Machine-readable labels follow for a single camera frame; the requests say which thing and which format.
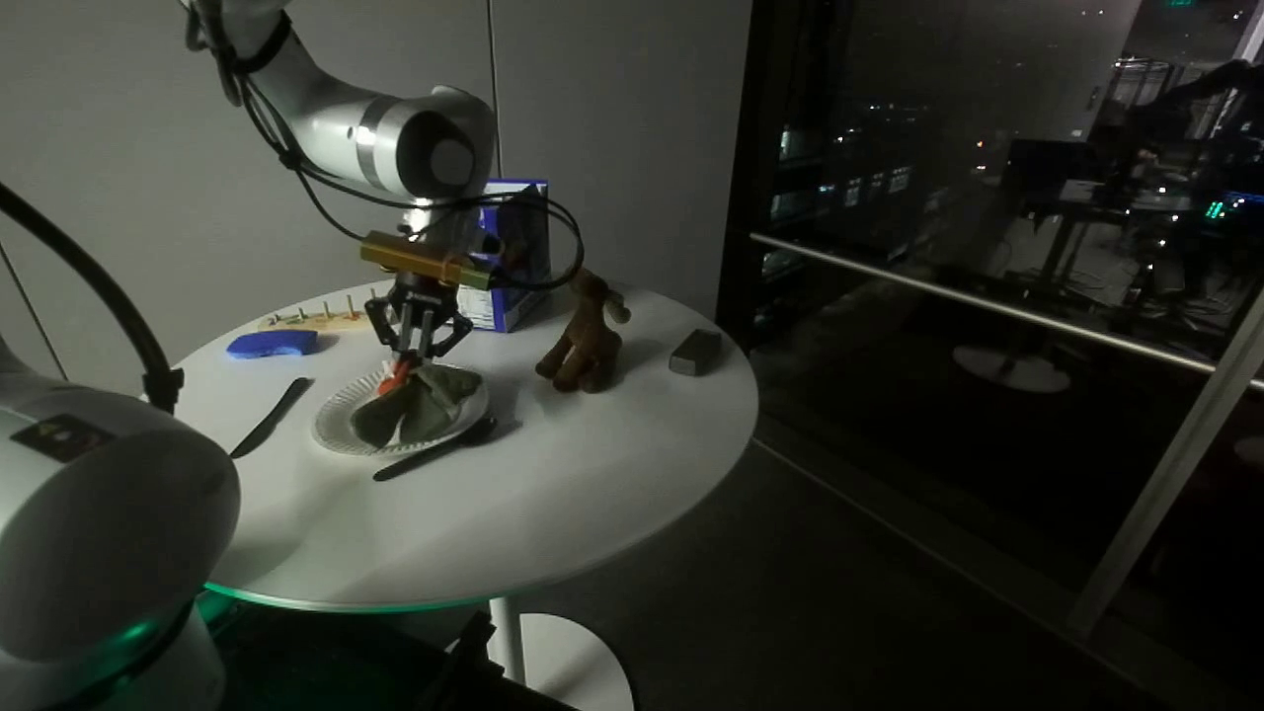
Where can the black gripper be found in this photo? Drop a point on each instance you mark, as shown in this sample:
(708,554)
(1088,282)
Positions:
(422,309)

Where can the brown plush toy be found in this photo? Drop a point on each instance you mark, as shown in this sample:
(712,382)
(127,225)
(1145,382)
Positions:
(587,346)

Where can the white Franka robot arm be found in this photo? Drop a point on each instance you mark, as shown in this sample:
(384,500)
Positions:
(340,131)

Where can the blue cardboard box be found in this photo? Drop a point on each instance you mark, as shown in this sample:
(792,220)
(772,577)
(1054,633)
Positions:
(516,263)

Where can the wooden peg board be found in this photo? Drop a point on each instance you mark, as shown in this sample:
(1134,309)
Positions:
(321,316)

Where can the black plastic knife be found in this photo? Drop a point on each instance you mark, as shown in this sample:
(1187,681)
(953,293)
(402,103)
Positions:
(271,421)

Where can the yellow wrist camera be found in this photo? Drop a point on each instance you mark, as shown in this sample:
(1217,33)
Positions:
(427,258)

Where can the white table pedestal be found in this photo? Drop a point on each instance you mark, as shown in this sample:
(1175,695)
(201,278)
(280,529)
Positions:
(568,666)

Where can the window horizontal rail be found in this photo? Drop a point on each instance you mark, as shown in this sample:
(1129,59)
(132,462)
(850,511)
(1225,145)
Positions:
(1000,309)

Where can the window frame post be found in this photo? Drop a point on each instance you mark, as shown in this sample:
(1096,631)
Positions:
(1166,475)

